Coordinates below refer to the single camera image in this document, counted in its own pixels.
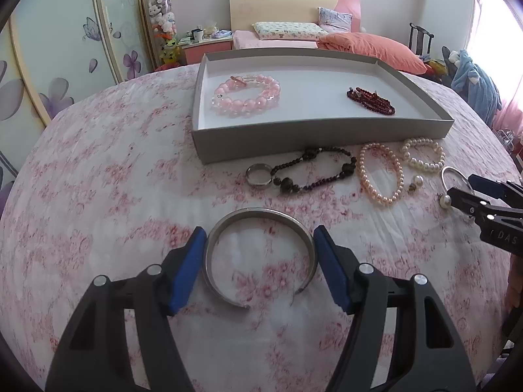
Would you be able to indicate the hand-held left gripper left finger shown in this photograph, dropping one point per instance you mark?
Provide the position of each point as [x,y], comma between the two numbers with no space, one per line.
[190,269]

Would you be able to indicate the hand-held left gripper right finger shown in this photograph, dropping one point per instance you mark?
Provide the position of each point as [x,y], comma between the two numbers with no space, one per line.
[333,269]

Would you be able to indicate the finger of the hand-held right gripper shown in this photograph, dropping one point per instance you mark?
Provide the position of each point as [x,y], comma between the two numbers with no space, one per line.
[465,200]
[482,183]

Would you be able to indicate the thin silver bangle with pearl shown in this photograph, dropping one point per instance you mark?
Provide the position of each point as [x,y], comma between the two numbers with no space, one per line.
[444,201]

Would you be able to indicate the pearl earring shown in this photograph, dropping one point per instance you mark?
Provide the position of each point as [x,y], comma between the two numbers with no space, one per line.
[419,179]

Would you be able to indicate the wide silver cuff bangle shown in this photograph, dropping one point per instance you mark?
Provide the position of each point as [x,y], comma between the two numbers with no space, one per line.
[261,211]

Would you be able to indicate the grey cardboard tray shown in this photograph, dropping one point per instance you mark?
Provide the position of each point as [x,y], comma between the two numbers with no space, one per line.
[310,102]

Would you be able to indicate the blue plush robe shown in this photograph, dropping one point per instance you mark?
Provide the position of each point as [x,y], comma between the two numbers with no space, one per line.
[478,85]

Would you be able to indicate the pink floral bedsheet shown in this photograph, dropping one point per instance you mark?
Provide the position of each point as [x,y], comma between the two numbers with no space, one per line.
[122,171]

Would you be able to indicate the colourful toys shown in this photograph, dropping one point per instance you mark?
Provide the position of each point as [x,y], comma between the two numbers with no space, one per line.
[436,67]

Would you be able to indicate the pink curtain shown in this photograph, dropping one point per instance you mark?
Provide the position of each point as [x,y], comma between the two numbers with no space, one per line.
[500,49]

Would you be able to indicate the dark wooden chair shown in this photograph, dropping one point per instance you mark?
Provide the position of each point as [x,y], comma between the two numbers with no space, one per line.
[419,39]

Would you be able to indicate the folded orange quilt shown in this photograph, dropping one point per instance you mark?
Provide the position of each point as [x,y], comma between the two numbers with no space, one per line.
[367,49]

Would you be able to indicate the pink and beige nightstand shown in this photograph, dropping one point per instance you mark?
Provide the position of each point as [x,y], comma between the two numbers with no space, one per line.
[204,51]

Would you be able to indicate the blue print pillow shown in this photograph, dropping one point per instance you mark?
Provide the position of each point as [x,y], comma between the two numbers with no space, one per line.
[335,20]

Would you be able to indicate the bed with pink sheet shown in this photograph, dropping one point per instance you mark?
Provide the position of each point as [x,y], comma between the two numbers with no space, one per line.
[273,45]

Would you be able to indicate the white cup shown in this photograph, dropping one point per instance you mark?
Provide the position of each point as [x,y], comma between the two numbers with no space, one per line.
[197,35]

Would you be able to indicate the floral pillow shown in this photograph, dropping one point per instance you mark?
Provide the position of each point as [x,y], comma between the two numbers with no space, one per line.
[286,30]

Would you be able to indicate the clear tube of plush toys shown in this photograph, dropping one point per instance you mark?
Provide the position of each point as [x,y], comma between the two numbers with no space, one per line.
[163,20]

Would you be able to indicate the sliding wardrobe with flower print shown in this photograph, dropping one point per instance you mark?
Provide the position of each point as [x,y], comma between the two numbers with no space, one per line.
[61,49]

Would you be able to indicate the beige and pink headboard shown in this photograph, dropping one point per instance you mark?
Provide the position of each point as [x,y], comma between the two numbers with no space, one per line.
[269,4]

